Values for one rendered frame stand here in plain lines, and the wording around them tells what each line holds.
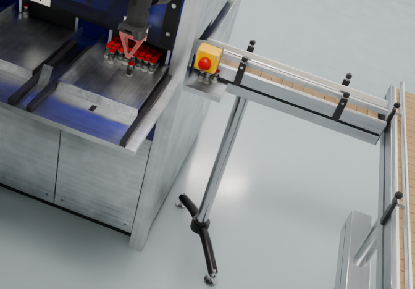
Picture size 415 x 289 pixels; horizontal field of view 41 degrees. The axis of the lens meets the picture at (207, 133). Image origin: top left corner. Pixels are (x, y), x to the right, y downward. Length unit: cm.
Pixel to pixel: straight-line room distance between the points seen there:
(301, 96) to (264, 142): 133
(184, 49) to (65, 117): 44
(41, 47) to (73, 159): 52
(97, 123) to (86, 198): 78
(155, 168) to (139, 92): 43
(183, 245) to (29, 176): 72
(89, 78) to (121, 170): 51
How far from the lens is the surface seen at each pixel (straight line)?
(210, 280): 241
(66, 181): 233
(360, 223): 212
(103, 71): 183
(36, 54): 188
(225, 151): 214
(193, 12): 173
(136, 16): 150
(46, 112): 163
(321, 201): 299
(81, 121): 161
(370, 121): 194
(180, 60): 181
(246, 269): 252
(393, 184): 169
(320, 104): 191
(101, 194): 230
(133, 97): 174
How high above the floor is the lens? 188
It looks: 37 degrees down
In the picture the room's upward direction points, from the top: 17 degrees clockwise
